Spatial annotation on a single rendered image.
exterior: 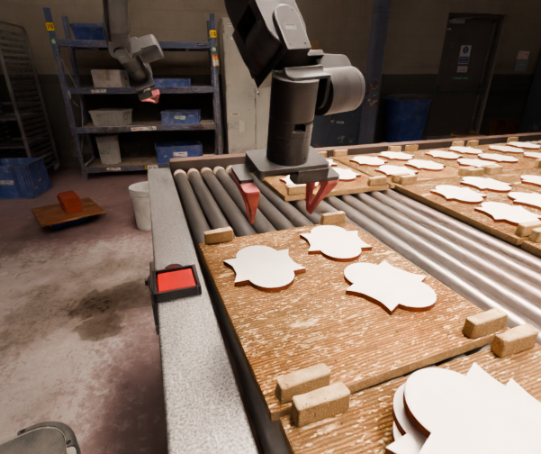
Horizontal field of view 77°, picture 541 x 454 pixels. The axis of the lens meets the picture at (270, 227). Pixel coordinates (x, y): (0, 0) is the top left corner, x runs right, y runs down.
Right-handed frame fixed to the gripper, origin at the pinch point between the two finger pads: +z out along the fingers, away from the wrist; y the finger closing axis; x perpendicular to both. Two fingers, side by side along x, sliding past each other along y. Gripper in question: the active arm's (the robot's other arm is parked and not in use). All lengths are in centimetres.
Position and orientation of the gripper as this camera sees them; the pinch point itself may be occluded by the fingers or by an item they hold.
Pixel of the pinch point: (281, 212)
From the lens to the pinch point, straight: 52.3
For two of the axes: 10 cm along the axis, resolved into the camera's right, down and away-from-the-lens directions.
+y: 9.3, -1.6, 3.3
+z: -0.7, 8.1, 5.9
